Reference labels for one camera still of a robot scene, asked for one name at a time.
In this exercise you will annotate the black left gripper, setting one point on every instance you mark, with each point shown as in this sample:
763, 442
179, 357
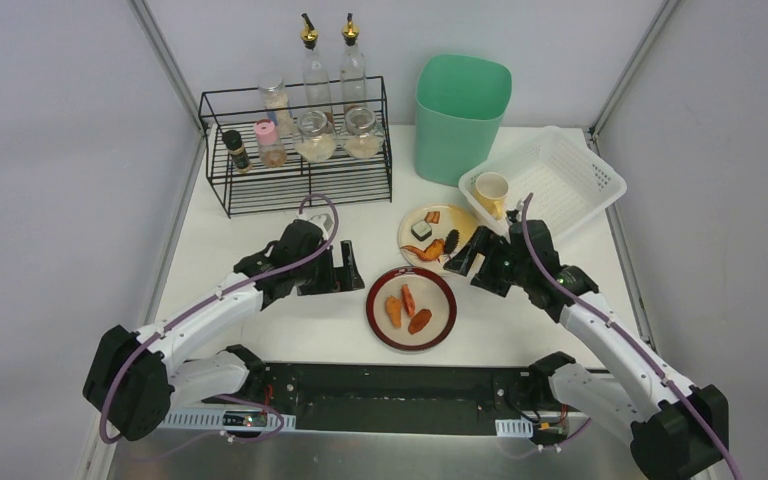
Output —
330, 273

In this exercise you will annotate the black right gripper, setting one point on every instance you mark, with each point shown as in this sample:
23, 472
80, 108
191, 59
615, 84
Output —
487, 255

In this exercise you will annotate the red food piece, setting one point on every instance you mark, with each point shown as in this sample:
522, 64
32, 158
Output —
408, 300

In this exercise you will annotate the red rimmed plate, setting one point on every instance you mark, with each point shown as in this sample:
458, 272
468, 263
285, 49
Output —
430, 291

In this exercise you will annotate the yellow food piece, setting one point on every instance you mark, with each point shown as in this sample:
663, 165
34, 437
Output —
491, 190

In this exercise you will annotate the glass rice jar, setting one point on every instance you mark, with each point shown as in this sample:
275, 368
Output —
316, 139
363, 136

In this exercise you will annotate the pink cap spice jar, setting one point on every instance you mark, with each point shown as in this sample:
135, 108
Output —
271, 150

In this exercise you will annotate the black cap spice jar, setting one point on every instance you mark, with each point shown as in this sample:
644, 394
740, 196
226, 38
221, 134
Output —
236, 149

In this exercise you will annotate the silver lid bead jar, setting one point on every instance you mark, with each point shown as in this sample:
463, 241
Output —
276, 101

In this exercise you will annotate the glass oil bottle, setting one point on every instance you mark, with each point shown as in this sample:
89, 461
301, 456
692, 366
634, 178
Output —
352, 68
314, 73

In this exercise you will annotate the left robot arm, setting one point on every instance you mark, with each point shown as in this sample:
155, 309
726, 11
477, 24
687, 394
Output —
137, 377

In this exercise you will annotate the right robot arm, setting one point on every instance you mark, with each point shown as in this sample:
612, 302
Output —
673, 428

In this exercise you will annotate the black spiky sea cucumber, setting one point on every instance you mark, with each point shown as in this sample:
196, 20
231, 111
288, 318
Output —
451, 242

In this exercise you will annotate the fried chicken wing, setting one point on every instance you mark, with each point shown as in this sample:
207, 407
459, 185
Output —
431, 253

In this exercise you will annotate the orange fried nugget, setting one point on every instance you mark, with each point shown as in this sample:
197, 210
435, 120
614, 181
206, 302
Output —
393, 309

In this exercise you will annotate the sushi roll piece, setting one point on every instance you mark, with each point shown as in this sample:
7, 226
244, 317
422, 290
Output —
421, 230

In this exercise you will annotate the cream floral plate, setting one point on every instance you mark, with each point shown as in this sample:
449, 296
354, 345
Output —
452, 217

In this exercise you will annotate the small orange food piece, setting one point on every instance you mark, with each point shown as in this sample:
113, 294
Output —
433, 217

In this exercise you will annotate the brown fried piece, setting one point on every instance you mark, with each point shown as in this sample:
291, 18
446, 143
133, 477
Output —
419, 321

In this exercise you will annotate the white plastic basket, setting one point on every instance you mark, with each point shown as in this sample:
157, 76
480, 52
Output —
570, 183

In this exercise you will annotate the green trash bin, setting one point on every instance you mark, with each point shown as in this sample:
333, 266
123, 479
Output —
460, 104

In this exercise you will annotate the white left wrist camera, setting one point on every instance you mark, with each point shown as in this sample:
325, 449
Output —
323, 221

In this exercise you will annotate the black wire rack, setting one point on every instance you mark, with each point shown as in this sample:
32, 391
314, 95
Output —
343, 178

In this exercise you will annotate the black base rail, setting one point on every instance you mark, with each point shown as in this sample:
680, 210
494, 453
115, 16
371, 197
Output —
401, 399

